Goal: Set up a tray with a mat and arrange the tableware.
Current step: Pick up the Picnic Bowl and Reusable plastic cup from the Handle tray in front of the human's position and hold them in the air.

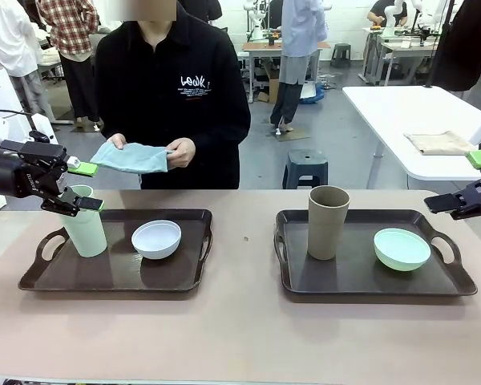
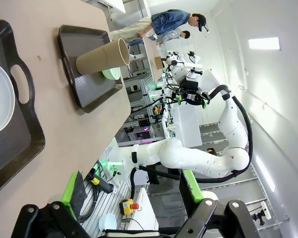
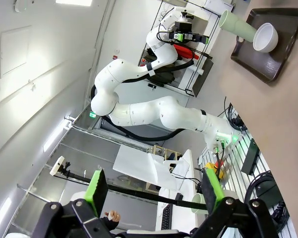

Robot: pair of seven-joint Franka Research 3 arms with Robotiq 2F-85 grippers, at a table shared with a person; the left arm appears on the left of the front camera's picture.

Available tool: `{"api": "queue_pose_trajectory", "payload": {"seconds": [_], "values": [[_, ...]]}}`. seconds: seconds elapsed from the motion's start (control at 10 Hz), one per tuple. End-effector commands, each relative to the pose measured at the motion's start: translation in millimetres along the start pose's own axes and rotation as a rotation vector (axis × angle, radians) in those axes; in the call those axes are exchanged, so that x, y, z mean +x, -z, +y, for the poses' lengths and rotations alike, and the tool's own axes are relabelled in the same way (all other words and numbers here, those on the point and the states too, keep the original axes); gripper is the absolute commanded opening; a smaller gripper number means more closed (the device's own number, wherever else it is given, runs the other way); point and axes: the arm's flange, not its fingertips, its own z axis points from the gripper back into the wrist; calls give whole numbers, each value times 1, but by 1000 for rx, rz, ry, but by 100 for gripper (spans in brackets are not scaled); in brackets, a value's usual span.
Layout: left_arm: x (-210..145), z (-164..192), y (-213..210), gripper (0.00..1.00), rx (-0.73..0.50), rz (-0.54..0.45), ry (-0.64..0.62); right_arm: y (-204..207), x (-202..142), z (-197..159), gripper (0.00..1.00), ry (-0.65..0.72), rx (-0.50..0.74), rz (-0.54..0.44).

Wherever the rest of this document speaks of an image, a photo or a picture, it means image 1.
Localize black plastic stool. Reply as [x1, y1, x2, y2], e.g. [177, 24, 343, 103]
[329, 43, 352, 68]

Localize dark brown handled tray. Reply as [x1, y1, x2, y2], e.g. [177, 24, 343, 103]
[18, 208, 214, 293]
[273, 208, 478, 304]

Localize person in light blue shirt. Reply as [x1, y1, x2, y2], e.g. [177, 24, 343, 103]
[269, 0, 329, 134]

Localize mint green bowl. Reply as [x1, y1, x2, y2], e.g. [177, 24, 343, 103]
[373, 227, 432, 273]

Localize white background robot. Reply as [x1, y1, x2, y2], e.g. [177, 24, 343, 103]
[242, 0, 266, 41]

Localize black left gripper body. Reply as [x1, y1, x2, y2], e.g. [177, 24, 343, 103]
[0, 140, 68, 200]

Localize beige cloth mat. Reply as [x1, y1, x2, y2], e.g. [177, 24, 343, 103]
[403, 130, 479, 156]

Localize person in black shirt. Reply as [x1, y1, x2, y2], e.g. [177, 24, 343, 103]
[93, 0, 253, 190]

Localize teal cloth mat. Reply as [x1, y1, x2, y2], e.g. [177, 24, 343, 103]
[89, 142, 170, 176]

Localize person's right hand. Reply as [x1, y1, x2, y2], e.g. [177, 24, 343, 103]
[106, 133, 128, 152]

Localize grey plastic stool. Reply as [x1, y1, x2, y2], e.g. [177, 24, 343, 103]
[281, 148, 329, 190]

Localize cardboard box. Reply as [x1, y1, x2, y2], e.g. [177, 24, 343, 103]
[256, 74, 282, 104]

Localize white side table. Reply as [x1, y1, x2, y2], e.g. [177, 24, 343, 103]
[341, 84, 481, 190]

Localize person's right forearm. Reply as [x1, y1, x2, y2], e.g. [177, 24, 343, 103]
[93, 79, 126, 142]

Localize person in black t-shirt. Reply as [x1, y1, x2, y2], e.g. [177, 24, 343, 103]
[366, 0, 409, 28]

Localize person's left forearm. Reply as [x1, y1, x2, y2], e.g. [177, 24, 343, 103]
[188, 111, 253, 172]

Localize brown-topped background workbench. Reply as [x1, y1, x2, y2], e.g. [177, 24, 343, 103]
[241, 38, 332, 103]

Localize pale green tall cup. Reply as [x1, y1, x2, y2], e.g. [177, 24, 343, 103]
[59, 184, 108, 258]

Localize person in red plaid shirt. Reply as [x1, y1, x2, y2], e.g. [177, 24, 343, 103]
[37, 0, 102, 130]

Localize person in white shirt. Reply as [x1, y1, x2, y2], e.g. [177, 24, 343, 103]
[0, 0, 54, 120]

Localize brown tall cup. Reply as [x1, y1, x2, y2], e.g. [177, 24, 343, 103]
[306, 184, 351, 261]

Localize blue bag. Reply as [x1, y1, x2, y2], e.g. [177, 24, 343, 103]
[301, 79, 326, 106]

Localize person's left hand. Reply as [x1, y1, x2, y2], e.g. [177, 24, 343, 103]
[164, 137, 196, 168]

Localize person in dark jacket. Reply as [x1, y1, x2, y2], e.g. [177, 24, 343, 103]
[435, 0, 481, 114]

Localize black tripod pole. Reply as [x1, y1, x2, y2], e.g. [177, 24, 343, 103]
[423, 0, 455, 89]

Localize white bowl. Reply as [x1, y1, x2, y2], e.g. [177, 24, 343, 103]
[131, 219, 183, 261]

